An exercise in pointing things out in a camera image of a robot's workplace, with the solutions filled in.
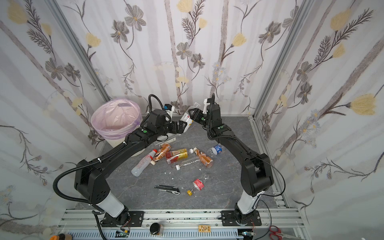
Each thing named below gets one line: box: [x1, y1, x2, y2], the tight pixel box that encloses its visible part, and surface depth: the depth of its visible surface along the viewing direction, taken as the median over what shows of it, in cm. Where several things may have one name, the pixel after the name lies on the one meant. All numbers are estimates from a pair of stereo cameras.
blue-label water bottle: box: [208, 144, 223, 157], surface depth 97 cm
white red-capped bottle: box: [131, 149, 158, 177], surface depth 90 cm
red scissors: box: [269, 225, 288, 240], surface depth 71 cm
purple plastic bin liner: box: [91, 98, 143, 140], surface depth 90 cm
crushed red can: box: [193, 178, 205, 191], surface depth 82 cm
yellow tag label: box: [198, 225, 212, 233], surface depth 72 cm
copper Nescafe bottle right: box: [193, 147, 214, 168], surface depth 92 cm
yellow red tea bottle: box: [165, 148, 189, 164], surface depth 94 cm
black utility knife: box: [154, 185, 180, 195], surface depth 86 cm
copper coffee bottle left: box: [150, 143, 172, 166], surface depth 95 cm
